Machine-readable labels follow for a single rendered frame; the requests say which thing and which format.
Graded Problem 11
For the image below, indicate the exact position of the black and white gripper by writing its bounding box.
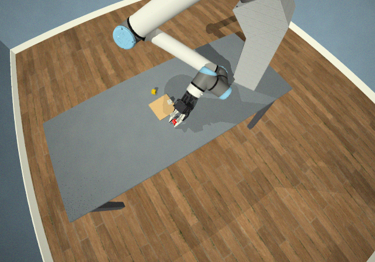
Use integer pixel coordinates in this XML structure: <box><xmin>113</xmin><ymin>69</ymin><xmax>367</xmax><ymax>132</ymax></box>
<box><xmin>169</xmin><ymin>91</ymin><xmax>197</xmax><ymax>127</ymax></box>

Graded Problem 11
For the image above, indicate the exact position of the tan flat mat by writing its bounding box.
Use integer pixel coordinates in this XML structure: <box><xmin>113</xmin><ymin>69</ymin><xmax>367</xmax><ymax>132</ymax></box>
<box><xmin>149</xmin><ymin>94</ymin><xmax>175</xmax><ymax>120</ymax></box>

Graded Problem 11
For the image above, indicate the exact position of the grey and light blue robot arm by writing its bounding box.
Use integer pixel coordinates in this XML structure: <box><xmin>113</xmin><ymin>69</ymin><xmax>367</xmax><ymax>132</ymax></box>
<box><xmin>113</xmin><ymin>0</ymin><xmax>232</xmax><ymax>100</ymax></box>

